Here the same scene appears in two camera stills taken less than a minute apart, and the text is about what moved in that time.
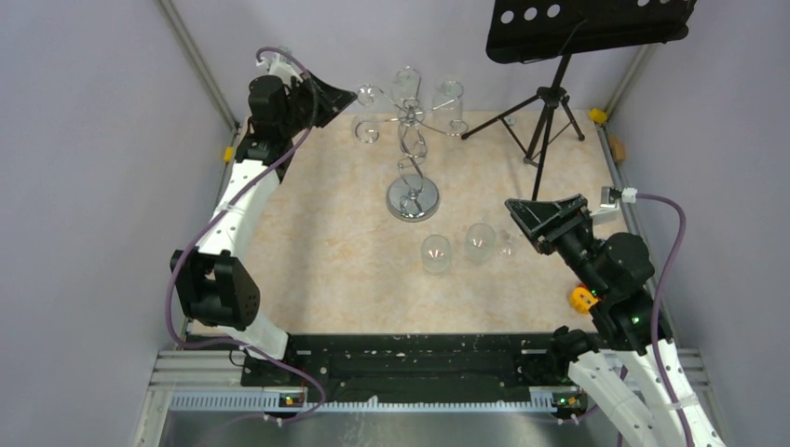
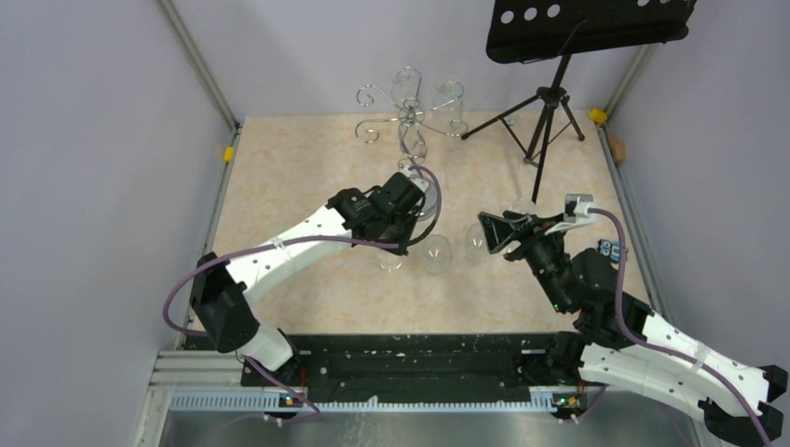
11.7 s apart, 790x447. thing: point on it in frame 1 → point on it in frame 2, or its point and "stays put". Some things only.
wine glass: (436, 253) stays put
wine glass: (365, 127) → (390, 262)
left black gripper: (330, 101) → (411, 218)
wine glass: (480, 243) stays put
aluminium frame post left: (199, 60) stays put
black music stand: (526, 32) stays put
